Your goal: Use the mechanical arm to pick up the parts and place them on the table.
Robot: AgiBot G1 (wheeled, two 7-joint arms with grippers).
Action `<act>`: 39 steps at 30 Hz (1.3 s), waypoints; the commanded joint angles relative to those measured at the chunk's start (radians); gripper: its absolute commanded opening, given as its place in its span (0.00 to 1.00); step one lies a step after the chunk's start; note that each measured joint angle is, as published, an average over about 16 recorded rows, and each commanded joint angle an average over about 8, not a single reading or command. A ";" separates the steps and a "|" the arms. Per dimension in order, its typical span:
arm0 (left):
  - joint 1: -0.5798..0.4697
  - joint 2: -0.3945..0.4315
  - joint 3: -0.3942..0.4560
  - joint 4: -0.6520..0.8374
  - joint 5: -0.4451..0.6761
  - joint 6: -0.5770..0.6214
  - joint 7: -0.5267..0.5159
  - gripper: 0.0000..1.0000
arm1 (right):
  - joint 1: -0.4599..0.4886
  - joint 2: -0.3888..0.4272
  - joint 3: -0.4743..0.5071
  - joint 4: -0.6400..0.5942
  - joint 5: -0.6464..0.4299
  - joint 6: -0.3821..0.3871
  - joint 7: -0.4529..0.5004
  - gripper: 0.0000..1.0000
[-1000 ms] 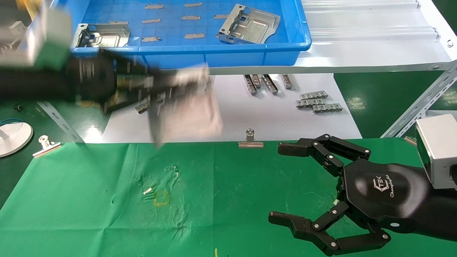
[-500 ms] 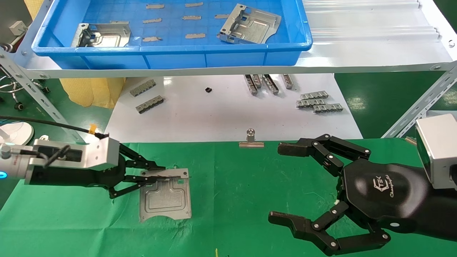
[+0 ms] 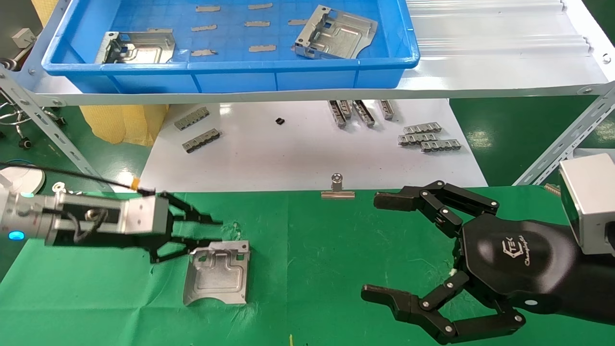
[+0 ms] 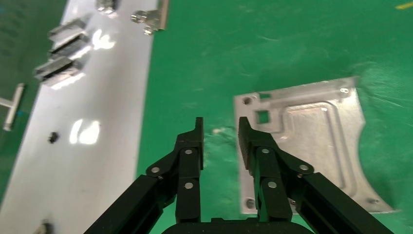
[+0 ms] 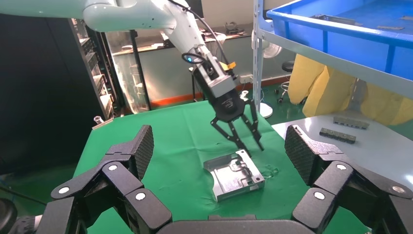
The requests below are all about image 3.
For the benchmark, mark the yellow mesh bag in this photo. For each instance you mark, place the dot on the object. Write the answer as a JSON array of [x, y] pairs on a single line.
[[122, 125]]

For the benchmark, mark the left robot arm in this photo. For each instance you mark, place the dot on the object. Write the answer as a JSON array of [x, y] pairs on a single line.
[[21, 214]]

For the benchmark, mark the blue plastic tray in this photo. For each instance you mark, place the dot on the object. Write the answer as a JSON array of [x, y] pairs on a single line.
[[230, 77]]

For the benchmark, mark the green cloth mat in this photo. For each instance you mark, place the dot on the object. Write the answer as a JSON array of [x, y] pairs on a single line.
[[312, 269]]

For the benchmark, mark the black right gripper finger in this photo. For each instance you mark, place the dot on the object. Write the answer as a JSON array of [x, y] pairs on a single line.
[[432, 199], [442, 327]]

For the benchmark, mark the small white wall box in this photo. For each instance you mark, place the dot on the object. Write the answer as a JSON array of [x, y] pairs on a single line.
[[24, 37]]

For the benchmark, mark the chrome wheeled stool base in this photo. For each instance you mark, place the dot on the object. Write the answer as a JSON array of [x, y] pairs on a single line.
[[19, 115]]

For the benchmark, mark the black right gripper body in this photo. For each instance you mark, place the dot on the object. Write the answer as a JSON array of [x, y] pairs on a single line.
[[519, 262]]

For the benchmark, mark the stamped sheet metal bracket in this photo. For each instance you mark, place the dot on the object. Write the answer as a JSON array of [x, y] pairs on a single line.
[[218, 276], [336, 36], [139, 50]]

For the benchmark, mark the white corrugated shelf panel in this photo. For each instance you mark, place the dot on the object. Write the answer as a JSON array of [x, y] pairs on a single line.
[[490, 43]]

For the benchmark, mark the grey metal rail part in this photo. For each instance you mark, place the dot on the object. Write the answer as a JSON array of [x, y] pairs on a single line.
[[202, 141], [417, 139], [363, 113], [441, 146], [347, 108], [387, 109], [191, 118], [337, 114], [423, 128]]

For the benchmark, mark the white paper sheet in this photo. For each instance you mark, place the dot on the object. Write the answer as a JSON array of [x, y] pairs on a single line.
[[288, 154]]

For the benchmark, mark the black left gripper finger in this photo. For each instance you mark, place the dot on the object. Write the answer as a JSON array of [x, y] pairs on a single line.
[[192, 216], [178, 249]]

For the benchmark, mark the grey tape strip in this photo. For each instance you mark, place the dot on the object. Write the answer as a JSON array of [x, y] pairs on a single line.
[[260, 6], [204, 53], [204, 28], [298, 22], [257, 23], [207, 8], [262, 48]]

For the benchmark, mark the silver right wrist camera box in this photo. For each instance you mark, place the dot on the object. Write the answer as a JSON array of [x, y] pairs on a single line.
[[588, 202]]

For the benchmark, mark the slotted angle shelf brace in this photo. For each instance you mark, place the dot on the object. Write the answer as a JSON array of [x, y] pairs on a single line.
[[567, 139], [53, 134]]

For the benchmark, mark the silver binder clip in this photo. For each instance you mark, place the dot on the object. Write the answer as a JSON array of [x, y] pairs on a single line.
[[338, 193], [59, 187]]

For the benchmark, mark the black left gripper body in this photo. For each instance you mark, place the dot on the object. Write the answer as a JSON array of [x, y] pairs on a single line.
[[105, 240]]

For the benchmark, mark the white round disc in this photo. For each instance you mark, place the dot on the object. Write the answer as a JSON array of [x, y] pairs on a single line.
[[26, 180]]

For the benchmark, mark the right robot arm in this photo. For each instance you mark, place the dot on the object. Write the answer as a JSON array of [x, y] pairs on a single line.
[[596, 286]]

